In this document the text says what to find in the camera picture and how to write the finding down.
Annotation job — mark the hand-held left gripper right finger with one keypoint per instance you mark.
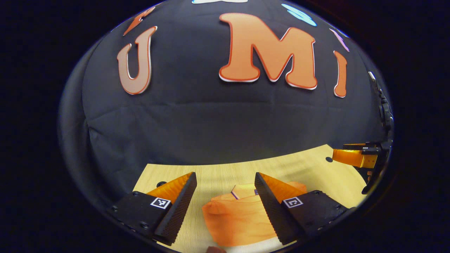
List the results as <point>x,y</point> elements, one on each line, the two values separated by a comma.
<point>270,207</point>

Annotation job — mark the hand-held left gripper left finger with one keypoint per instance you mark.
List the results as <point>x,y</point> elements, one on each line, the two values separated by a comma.
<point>181,207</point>

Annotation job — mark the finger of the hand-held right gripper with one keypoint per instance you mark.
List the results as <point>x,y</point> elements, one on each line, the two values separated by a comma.
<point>351,157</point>
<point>372,144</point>

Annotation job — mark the orange T-shirt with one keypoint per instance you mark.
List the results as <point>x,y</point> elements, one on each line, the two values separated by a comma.
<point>239,221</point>

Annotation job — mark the black backdrop cloth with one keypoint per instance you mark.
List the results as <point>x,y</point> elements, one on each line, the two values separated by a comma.
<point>211,123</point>

